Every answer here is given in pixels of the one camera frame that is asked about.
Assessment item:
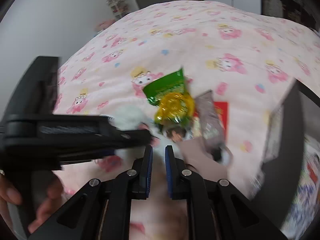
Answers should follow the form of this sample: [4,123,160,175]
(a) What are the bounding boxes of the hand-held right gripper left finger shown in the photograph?
[29,145,153,240]

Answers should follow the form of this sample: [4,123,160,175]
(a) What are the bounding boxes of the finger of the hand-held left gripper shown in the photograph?
[110,126,153,153]
[60,148,121,166]

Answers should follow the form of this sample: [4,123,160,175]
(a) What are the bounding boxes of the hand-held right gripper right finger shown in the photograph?
[164,145,288,240]

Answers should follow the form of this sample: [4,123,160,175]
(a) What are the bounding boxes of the white plush toy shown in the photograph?
[100,105,180,160]

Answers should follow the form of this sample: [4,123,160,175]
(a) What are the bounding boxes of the cartoon sticker card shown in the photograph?
[160,122,194,143]

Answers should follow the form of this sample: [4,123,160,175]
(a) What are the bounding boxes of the small black object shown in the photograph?
[211,145,233,167]

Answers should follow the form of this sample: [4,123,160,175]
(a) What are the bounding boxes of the green snack packet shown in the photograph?
[142,67,195,133]

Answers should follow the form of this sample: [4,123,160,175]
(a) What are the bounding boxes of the grey-brown packet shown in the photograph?
[195,90,230,160]

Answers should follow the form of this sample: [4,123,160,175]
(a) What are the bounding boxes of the red card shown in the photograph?
[192,101,230,140]

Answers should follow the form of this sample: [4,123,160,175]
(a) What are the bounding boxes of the black box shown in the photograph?
[259,80,307,228]

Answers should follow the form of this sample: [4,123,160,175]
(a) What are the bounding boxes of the person's left hand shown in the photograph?
[0,174,67,234]

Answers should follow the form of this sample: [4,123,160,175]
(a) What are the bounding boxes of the pink printed blanket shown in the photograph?
[51,0,320,240]

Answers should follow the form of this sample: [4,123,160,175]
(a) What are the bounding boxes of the cluttered shelf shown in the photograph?
[102,0,137,20]

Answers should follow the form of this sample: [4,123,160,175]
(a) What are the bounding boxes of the dark furniture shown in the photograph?
[260,0,320,30]

